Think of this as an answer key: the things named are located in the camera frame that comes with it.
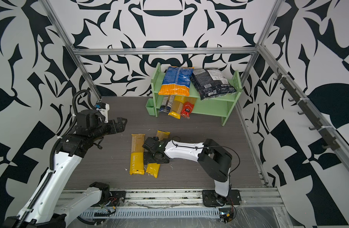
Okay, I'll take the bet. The small green plastic bin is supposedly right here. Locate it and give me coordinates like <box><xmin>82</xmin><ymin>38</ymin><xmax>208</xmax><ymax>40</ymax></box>
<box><xmin>146</xmin><ymin>98</ymin><xmax>156</xmax><ymax>116</ymax></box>

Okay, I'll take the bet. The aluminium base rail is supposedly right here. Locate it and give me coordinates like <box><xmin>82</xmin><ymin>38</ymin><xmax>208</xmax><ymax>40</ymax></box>
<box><xmin>79</xmin><ymin>188</ymin><xmax>284</xmax><ymax>221</ymax></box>

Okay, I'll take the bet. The red spaghetti pack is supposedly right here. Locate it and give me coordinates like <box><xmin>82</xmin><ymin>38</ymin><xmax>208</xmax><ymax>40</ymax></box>
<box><xmin>181</xmin><ymin>97</ymin><xmax>197</xmax><ymax>119</ymax></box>

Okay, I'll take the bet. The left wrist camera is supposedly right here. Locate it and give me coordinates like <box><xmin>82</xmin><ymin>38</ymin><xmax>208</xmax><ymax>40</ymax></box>
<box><xmin>76</xmin><ymin>102</ymin><xmax>110</xmax><ymax>135</ymax></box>

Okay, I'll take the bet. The yellow spaghetti pack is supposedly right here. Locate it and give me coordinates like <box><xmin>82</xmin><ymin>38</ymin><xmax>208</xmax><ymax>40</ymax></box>
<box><xmin>129</xmin><ymin>134</ymin><xmax>146</xmax><ymax>175</ymax></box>
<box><xmin>168</xmin><ymin>96</ymin><xmax>186</xmax><ymax>119</ymax></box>
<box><xmin>146</xmin><ymin>130</ymin><xmax>170</xmax><ymax>178</ymax></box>

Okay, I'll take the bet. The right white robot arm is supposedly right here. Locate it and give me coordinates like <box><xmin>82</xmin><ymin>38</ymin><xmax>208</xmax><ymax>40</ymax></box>
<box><xmin>143</xmin><ymin>137</ymin><xmax>232</xmax><ymax>207</ymax></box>

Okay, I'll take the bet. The blue orange pasta bag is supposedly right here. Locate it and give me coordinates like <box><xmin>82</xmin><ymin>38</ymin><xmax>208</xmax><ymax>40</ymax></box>
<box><xmin>158</xmin><ymin>66</ymin><xmax>194</xmax><ymax>97</ymax></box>

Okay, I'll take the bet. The green wooden shelf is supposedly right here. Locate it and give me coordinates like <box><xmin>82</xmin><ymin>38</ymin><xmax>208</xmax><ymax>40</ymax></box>
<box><xmin>151</xmin><ymin>63</ymin><xmax>243</xmax><ymax>126</ymax></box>

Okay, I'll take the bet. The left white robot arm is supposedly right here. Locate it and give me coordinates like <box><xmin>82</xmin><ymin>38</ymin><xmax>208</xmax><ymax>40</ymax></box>
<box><xmin>2</xmin><ymin>117</ymin><xmax>128</xmax><ymax>228</ymax></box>

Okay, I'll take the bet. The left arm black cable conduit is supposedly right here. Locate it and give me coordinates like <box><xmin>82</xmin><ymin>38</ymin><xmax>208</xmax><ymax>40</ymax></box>
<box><xmin>14</xmin><ymin>89</ymin><xmax>95</xmax><ymax>228</ymax></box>

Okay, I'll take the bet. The black pasta bag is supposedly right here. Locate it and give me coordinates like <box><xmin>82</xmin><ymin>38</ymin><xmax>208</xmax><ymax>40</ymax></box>
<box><xmin>190</xmin><ymin>68</ymin><xmax>236</xmax><ymax>100</ymax></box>

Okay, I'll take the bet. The clear blue spaghetti pack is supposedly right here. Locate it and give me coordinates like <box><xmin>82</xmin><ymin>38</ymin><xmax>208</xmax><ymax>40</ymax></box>
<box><xmin>159</xmin><ymin>95</ymin><xmax>175</xmax><ymax>114</ymax></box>

